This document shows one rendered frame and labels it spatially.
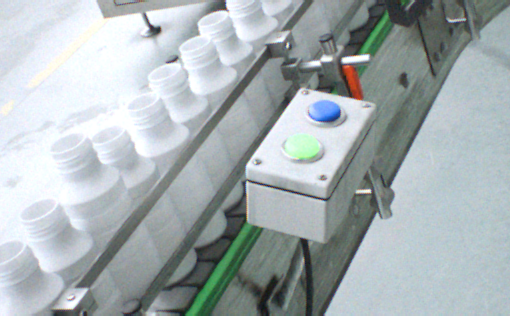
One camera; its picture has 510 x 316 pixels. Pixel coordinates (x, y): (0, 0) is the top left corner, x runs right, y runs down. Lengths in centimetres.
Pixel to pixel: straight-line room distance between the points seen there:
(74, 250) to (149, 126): 17
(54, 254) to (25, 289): 5
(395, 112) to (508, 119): 175
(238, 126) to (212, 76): 6
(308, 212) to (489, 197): 194
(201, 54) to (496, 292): 154
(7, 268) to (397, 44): 77
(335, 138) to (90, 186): 23
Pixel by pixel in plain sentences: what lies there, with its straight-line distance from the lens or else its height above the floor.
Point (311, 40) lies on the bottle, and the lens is 134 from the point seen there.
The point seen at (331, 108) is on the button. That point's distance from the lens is 101.
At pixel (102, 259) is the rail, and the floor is 111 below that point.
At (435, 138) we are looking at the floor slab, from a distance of 321.
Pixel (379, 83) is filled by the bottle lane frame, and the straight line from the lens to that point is 143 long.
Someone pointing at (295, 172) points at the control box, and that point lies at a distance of 94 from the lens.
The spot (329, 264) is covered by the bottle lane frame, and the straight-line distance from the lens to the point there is 126.
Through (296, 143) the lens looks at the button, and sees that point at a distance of 96.
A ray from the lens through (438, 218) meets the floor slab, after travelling 285.
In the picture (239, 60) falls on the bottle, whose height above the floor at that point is 112.
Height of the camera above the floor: 155
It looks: 27 degrees down
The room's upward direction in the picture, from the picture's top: 21 degrees counter-clockwise
